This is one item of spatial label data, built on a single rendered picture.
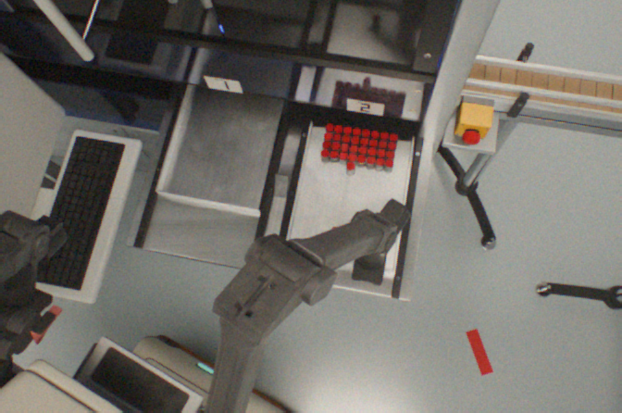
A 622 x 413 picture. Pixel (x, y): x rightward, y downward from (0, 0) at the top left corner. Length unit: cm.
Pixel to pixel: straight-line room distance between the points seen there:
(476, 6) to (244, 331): 61
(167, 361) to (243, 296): 134
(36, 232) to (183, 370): 111
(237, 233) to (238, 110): 33
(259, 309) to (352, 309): 155
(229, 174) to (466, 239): 117
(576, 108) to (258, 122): 78
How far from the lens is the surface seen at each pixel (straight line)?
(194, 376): 203
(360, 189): 143
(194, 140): 152
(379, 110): 136
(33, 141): 165
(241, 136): 150
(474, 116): 137
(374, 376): 225
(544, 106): 153
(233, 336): 76
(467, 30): 104
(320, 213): 142
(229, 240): 143
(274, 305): 73
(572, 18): 286
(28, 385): 103
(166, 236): 147
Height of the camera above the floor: 225
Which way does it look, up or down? 72 degrees down
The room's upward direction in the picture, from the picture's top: 10 degrees counter-clockwise
